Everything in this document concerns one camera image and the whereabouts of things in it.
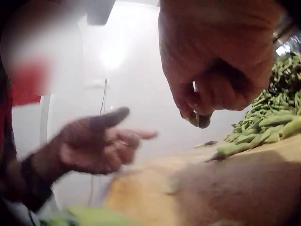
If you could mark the person's right hand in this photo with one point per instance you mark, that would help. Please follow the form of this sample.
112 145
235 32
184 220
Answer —
218 42

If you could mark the person's left hand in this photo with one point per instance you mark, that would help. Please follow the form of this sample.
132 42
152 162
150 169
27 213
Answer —
89 146

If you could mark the person's left thumb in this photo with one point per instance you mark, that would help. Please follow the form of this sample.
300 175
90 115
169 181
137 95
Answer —
110 117

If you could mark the person's left index finger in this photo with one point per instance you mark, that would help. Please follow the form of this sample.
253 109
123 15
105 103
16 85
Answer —
141 134

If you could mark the person's right fingers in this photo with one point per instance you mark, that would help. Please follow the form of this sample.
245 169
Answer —
185 98

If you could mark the person's left fingers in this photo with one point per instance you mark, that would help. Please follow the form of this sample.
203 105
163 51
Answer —
124 150

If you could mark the small green pod piece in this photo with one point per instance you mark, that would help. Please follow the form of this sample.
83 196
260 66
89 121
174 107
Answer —
194 119

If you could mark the single green pod, dark stalk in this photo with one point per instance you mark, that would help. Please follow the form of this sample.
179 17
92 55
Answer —
231 149

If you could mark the person's body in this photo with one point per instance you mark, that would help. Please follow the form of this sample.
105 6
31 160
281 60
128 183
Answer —
23 94

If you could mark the black wrist band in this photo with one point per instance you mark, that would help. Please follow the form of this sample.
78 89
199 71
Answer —
37 179

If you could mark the pile of green pods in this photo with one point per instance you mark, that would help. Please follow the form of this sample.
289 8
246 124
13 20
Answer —
277 113

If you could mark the wooden board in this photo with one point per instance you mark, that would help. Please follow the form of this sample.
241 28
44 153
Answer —
235 188

